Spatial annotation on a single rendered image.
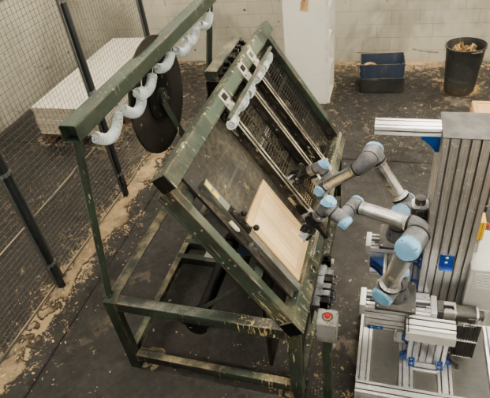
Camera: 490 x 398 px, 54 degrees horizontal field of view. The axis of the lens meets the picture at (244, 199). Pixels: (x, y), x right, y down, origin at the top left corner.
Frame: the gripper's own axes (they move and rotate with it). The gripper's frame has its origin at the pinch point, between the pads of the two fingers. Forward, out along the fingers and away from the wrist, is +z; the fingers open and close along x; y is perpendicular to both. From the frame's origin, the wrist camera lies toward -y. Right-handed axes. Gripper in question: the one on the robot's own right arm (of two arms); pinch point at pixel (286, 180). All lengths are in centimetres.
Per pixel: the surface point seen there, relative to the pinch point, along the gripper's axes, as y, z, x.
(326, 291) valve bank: 60, -8, 58
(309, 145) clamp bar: -55, -3, 8
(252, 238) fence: 73, -3, -11
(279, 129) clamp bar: -31.5, -3.3, -25.0
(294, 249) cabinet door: 46, 0, 27
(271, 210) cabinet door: 37.3, 0.3, -3.3
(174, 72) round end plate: -31, 37, -103
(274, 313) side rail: 98, 3, 28
